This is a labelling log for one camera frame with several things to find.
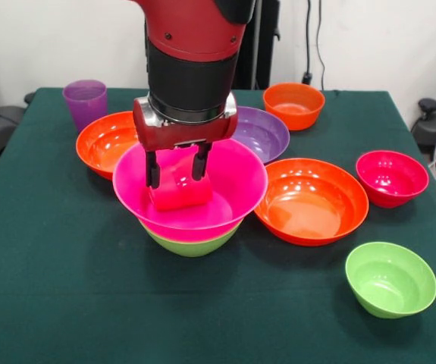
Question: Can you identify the dark green tablecloth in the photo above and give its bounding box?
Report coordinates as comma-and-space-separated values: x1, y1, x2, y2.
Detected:
0, 87, 436, 364

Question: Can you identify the black cable with plug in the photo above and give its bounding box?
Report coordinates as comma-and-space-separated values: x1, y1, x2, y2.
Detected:
301, 0, 314, 86

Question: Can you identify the red cup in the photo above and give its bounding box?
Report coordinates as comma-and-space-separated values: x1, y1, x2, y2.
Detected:
148, 151, 214, 212

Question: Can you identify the purple cup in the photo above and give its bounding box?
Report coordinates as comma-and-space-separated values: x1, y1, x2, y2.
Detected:
61, 79, 108, 134

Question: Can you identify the large orange bowl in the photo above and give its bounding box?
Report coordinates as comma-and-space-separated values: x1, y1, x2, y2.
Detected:
253, 158, 370, 247
75, 110, 142, 181

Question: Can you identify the small orange bowl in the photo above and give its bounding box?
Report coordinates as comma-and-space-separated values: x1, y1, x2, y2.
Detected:
262, 82, 326, 132

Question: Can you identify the purple bowl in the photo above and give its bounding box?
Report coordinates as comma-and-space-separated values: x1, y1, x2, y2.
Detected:
231, 105, 291, 165

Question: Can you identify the small red bowl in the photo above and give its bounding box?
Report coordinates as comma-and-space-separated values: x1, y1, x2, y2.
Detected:
355, 149, 431, 209

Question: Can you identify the thin black wall cable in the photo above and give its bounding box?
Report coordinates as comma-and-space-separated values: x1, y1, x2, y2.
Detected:
315, 0, 328, 92

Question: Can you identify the large pink bowl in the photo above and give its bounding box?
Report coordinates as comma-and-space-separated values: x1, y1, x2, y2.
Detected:
111, 138, 269, 243

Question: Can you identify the gray pedestal leg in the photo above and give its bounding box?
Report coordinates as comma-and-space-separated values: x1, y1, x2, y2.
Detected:
410, 97, 436, 152
0, 92, 36, 156

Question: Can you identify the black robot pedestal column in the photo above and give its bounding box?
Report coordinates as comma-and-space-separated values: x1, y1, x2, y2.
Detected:
234, 0, 281, 91

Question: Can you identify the large green bowl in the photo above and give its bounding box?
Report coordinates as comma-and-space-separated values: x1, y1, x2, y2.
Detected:
138, 218, 243, 259

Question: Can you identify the small green bowl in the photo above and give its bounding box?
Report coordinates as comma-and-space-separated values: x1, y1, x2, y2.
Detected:
344, 241, 436, 320

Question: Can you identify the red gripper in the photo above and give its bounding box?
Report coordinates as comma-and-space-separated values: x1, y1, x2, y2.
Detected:
132, 92, 239, 190

